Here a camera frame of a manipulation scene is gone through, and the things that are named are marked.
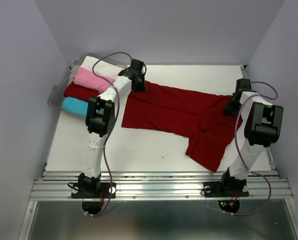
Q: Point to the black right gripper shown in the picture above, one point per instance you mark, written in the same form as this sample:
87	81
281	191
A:
230	110

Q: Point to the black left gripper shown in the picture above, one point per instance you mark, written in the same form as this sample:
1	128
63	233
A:
142	87

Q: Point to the clear plastic storage bin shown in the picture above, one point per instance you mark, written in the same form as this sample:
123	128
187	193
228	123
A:
57	96

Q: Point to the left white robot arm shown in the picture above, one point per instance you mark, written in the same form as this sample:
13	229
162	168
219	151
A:
101	116

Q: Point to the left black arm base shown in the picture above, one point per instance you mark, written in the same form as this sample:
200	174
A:
92	188

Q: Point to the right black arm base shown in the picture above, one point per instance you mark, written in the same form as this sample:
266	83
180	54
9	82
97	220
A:
227	186

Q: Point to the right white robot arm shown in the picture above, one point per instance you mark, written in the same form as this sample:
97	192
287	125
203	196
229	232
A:
258	125

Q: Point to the rolled white t shirt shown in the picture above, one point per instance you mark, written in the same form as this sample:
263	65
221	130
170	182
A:
102	68

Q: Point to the rolled pink t shirt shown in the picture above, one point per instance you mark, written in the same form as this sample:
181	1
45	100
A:
87	79

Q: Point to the rolled dark red t shirt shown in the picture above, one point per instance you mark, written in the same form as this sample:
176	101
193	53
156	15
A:
79	92

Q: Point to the rolled cyan t shirt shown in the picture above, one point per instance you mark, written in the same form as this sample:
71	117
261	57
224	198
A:
75	105

